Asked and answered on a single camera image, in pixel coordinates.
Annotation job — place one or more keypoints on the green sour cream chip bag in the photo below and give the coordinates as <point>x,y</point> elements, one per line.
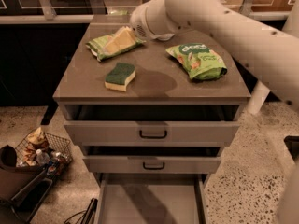
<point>199,61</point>

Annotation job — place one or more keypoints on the green and yellow sponge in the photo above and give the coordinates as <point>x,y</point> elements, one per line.
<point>120,76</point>

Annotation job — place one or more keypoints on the crumpled snack bag in basket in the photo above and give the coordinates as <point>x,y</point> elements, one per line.
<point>37,138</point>

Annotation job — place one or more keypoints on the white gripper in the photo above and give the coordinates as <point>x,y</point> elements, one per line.
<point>139,22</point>

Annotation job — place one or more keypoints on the top grey drawer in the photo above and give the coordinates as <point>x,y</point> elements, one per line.
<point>151,126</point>

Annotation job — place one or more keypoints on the grey drawer cabinet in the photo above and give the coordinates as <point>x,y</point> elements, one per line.
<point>159,80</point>

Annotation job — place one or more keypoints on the white bowl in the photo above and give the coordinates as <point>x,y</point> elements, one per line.
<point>164,37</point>

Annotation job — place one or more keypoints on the bottom grey drawer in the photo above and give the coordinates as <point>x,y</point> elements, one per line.
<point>151,199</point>

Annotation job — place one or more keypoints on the plastic water bottle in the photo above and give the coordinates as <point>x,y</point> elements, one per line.
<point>42,157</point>

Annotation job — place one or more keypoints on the grey drawer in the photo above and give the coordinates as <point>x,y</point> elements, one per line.
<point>151,199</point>
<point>151,126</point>
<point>153,160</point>

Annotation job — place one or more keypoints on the middle grey drawer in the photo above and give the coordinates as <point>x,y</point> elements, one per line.
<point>153,160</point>

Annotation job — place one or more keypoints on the green jalapeno chip bag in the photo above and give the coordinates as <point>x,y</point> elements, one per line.
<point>96,47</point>

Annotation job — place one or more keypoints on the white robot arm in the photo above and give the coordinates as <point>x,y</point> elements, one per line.
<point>269,54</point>

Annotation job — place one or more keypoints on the black wire basket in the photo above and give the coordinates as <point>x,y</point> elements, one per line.
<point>58,151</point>

